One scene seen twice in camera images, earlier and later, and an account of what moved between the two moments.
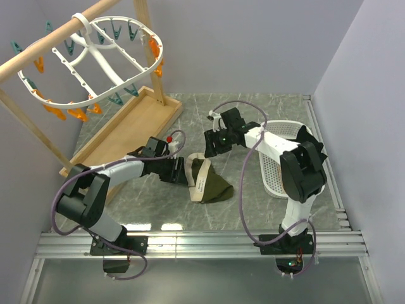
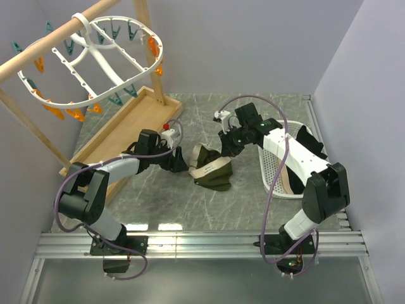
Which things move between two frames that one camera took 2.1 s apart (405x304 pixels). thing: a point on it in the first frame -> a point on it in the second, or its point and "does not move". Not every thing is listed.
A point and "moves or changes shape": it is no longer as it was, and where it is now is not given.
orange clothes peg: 38,92 does not move
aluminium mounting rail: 51,245 does not move
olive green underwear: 204,184 moves or changes shape
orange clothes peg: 95,109 does not move
